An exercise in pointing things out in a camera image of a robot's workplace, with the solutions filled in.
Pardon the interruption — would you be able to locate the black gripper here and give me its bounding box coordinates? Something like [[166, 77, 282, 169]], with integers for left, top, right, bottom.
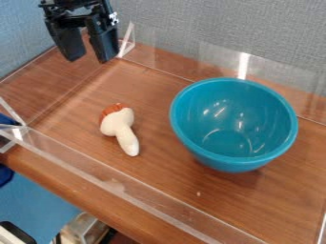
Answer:
[[39, 0, 121, 63]]

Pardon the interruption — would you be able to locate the white brown-capped toy mushroom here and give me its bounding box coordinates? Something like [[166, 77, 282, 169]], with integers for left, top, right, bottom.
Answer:
[[99, 103, 141, 156]]

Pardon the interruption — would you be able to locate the blue plastic bowl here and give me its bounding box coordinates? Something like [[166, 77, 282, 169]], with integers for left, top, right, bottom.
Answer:
[[170, 77, 298, 173]]

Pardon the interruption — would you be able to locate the clear acrylic front barrier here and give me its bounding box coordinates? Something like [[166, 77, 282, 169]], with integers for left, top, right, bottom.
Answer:
[[0, 97, 266, 244]]

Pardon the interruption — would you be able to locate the clear acrylic back panel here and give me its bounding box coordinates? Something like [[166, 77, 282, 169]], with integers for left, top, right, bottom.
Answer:
[[126, 26, 326, 125]]

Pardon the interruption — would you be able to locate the blue cloth at left edge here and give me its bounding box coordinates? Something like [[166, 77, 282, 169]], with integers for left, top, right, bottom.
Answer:
[[0, 113, 20, 189]]

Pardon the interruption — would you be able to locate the black white device below table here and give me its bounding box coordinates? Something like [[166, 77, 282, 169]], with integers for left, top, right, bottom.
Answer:
[[0, 221, 38, 244]]

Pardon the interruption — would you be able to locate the clear acrylic corner bracket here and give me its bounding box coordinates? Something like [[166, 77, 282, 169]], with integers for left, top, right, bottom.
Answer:
[[118, 22, 135, 58]]

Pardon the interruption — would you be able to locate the metal table frame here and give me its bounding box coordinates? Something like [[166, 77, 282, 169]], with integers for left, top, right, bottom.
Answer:
[[50, 213, 118, 244]]

